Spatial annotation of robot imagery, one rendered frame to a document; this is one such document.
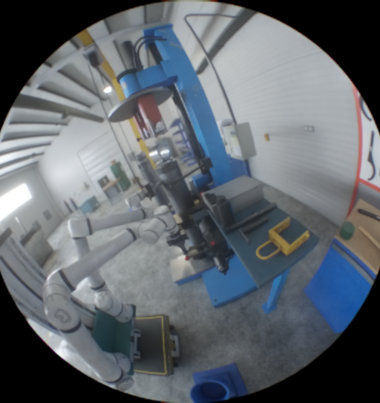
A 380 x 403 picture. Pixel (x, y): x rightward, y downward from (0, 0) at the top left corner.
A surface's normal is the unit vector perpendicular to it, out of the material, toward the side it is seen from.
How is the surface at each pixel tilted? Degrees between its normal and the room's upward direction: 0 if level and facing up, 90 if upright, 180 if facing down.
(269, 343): 0
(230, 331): 0
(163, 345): 0
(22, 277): 90
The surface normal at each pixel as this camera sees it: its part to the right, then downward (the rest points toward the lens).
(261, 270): -0.35, -0.82
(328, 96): -0.91, 0.40
